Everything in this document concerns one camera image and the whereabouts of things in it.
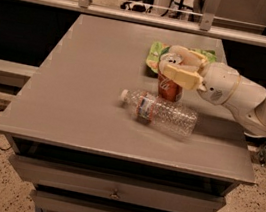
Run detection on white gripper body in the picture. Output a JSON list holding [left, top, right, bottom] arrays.
[[197, 62, 240, 105]]

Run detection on green chip bag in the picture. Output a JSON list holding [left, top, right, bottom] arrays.
[[145, 41, 217, 73]]

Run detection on grey drawer cabinet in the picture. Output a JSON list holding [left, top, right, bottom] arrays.
[[0, 15, 255, 212]]

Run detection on clear plastic water bottle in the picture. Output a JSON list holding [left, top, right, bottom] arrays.
[[119, 89, 198, 137]]

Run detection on top grey drawer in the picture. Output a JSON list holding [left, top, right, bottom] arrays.
[[9, 155, 226, 212]]

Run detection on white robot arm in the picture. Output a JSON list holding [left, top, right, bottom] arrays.
[[158, 45, 266, 137]]

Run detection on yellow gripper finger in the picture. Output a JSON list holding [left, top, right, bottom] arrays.
[[160, 62, 205, 90], [167, 45, 209, 68]]

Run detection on red coke can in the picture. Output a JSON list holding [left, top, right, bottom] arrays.
[[152, 51, 190, 105]]

